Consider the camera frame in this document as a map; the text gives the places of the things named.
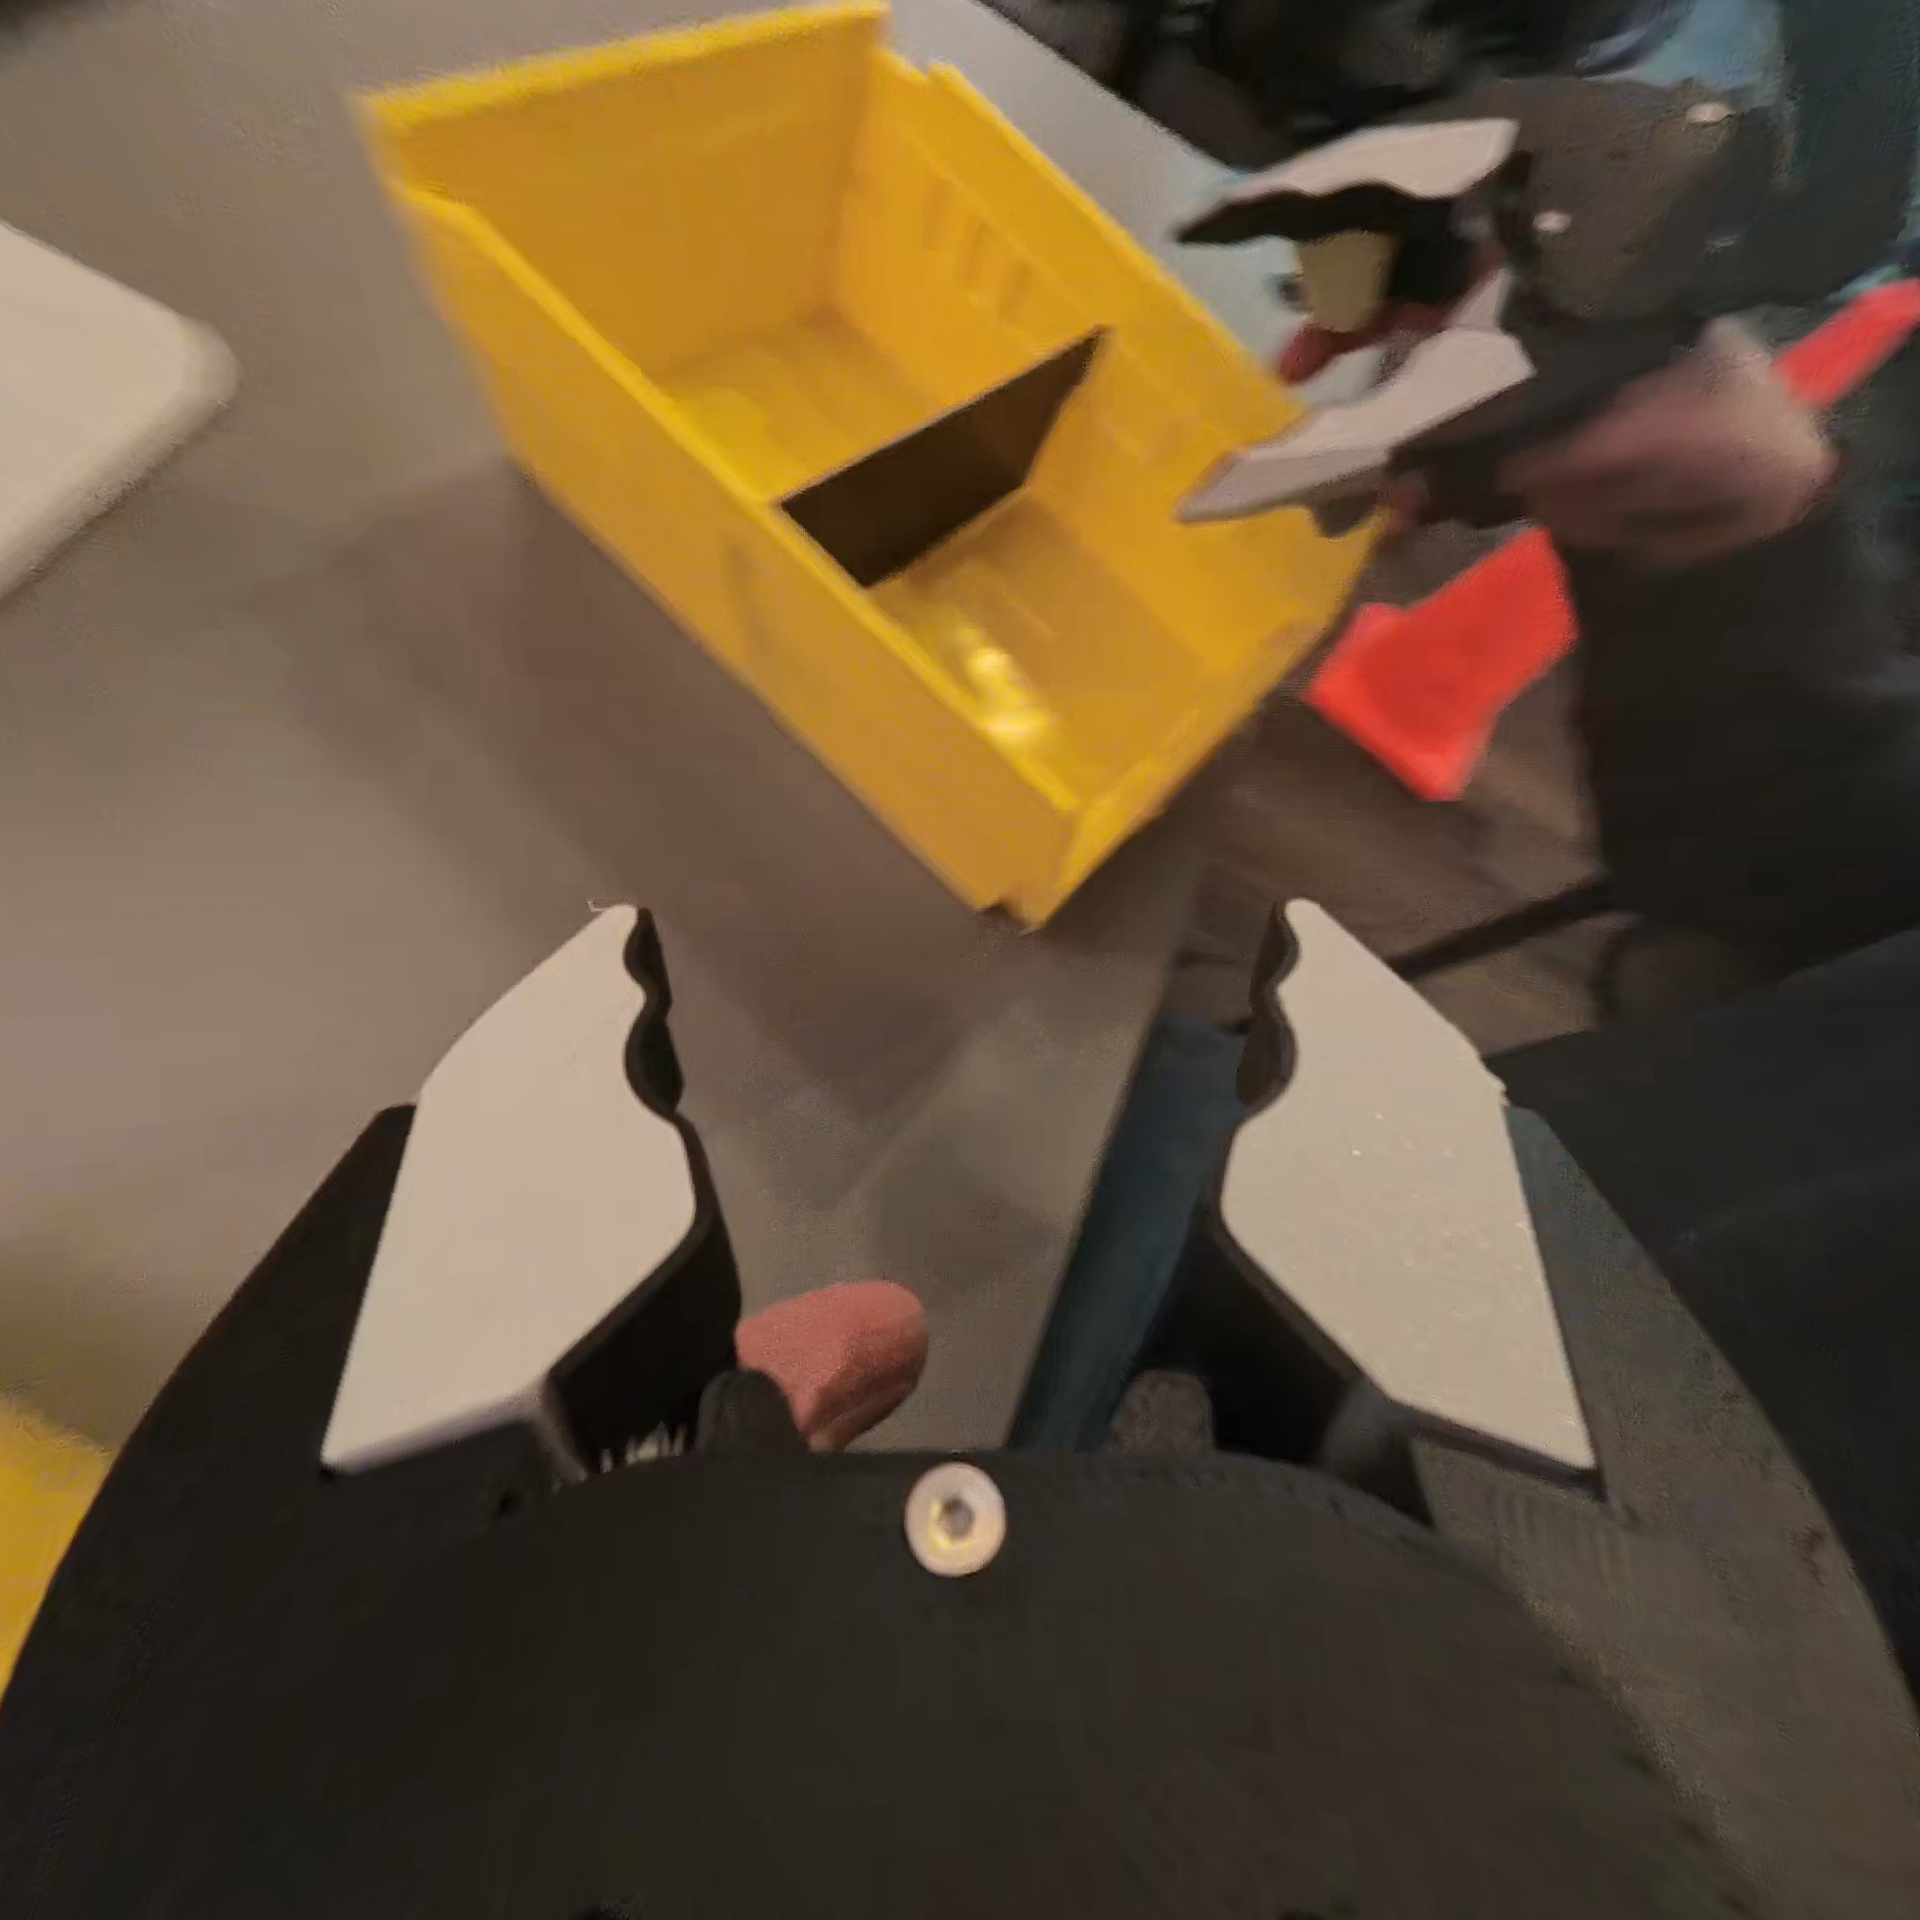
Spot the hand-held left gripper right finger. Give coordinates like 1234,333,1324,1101
1191,896,1600,1479

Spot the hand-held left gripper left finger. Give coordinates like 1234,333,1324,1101
320,902,745,1487

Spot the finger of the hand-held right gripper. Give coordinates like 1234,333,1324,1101
1175,116,1524,249
1175,326,1545,530

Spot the yellow plastic bin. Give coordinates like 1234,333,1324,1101
357,0,1391,928
0,1393,115,1666

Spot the person's right hand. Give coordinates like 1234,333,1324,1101
1506,321,1841,572

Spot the person's left hand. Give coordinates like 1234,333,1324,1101
737,1279,932,1453

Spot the person's blue jeans leg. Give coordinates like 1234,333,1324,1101
1012,1012,1255,1453

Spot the person's dark sweater torso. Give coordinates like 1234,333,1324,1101
1485,930,1920,1696

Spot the bin divider plate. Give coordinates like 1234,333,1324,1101
779,329,1114,590

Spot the white monitor stand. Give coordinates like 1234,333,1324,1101
0,217,243,601

